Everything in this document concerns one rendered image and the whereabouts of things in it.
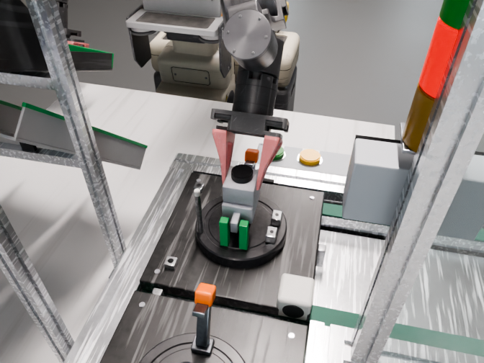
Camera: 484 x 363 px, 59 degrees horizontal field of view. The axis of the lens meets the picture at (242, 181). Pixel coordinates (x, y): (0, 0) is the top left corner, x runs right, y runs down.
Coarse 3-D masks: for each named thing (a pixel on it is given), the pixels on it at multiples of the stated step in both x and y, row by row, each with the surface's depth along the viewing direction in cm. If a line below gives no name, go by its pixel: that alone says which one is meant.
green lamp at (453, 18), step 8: (448, 0) 27; (456, 0) 27; (464, 0) 26; (448, 8) 27; (456, 8) 27; (464, 8) 26; (440, 16) 28; (448, 16) 28; (456, 16) 27; (448, 24) 28; (456, 24) 27
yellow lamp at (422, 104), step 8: (416, 88) 33; (416, 96) 32; (424, 96) 31; (416, 104) 32; (424, 104) 31; (432, 104) 31; (416, 112) 32; (424, 112) 32; (408, 120) 34; (416, 120) 33; (424, 120) 32; (408, 128) 34; (416, 128) 33; (424, 128) 32; (408, 136) 34; (416, 136) 33; (408, 144) 34; (416, 144) 33
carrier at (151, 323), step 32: (128, 320) 55; (160, 320) 55; (192, 320) 55; (224, 320) 55; (256, 320) 55; (128, 352) 52; (160, 352) 50; (192, 352) 50; (224, 352) 50; (256, 352) 52; (288, 352) 52
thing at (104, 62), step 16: (0, 0) 41; (16, 0) 43; (0, 16) 42; (16, 16) 43; (0, 32) 42; (16, 32) 44; (32, 32) 46; (0, 48) 43; (16, 48) 44; (32, 48) 46; (80, 48) 60; (0, 64) 43; (16, 64) 45; (32, 64) 47; (80, 64) 54; (96, 64) 56; (112, 64) 59
